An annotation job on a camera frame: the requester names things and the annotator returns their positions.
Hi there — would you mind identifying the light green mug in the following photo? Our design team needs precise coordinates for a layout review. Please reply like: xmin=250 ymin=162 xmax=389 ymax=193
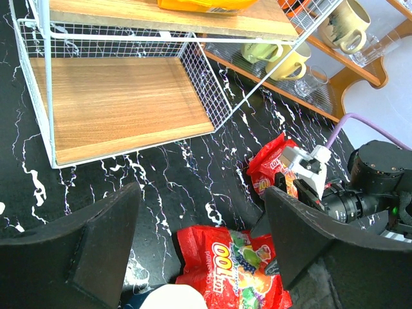
xmin=241 ymin=43 xmax=283 ymax=64

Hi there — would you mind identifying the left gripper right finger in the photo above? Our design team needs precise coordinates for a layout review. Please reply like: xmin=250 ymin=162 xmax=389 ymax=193
xmin=264 ymin=187 xmax=411 ymax=308

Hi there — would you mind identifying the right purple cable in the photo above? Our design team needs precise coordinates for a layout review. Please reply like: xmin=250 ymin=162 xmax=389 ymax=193
xmin=324 ymin=112 xmax=412 ymax=152

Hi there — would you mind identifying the blue paper cup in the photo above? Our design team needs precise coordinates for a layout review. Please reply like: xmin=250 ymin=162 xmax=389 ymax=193
xmin=123 ymin=284 xmax=207 ymax=309

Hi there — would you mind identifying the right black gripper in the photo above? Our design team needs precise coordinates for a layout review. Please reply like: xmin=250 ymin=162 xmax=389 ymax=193
xmin=273 ymin=173 xmax=380 ymax=235

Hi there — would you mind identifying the clear glass middle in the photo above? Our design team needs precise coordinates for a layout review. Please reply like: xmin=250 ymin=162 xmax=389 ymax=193
xmin=349 ymin=33 xmax=384 ymax=67

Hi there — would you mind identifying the yellow orange candy bag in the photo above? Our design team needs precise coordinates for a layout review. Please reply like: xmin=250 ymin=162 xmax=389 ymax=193
xmin=157 ymin=0 xmax=256 ymax=15

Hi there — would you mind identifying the red candy bag right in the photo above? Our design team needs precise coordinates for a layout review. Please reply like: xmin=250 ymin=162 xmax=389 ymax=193
xmin=247 ymin=133 xmax=298 ymax=198

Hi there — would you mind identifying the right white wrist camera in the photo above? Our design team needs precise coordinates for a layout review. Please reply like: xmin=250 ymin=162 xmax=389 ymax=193
xmin=279 ymin=145 xmax=331 ymax=199

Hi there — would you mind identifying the red candy bag left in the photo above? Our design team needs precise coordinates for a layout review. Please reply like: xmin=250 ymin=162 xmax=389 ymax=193
xmin=176 ymin=225 xmax=292 ymax=308

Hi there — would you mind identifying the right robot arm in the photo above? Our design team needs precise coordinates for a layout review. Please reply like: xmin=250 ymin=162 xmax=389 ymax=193
xmin=279 ymin=140 xmax=411 ymax=243

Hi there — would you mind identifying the beige large mug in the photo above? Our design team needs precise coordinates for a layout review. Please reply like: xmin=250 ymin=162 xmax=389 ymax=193
xmin=317 ymin=0 xmax=371 ymax=55

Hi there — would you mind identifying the white wire wooden shelf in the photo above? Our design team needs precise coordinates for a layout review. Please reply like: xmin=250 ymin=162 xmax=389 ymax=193
xmin=8 ymin=1 xmax=338 ymax=169

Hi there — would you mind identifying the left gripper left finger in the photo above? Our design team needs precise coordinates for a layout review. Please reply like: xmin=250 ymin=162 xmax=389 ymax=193
xmin=1 ymin=182 xmax=141 ymax=308

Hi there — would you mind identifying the orange mug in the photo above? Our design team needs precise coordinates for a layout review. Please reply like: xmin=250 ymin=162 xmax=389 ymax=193
xmin=277 ymin=0 xmax=312 ymax=18

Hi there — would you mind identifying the clear glass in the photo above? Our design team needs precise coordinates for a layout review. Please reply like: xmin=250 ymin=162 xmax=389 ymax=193
xmin=349 ymin=33 xmax=384 ymax=67
xmin=294 ymin=65 xmax=329 ymax=97

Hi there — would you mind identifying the pale yellow mug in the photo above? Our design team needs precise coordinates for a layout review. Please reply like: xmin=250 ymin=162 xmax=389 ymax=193
xmin=265 ymin=42 xmax=312 ymax=80

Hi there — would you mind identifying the clear glass bottom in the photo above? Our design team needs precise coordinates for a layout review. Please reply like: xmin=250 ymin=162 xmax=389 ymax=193
xmin=294 ymin=65 xmax=329 ymax=97

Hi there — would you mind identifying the wooden cup rack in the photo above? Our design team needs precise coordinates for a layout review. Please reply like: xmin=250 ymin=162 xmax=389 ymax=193
xmin=202 ymin=0 xmax=412 ymax=123

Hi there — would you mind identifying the red candy bag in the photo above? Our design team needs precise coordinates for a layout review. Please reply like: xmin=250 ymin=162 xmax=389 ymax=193
xmin=247 ymin=133 xmax=298 ymax=198
xmin=176 ymin=225 xmax=292 ymax=308

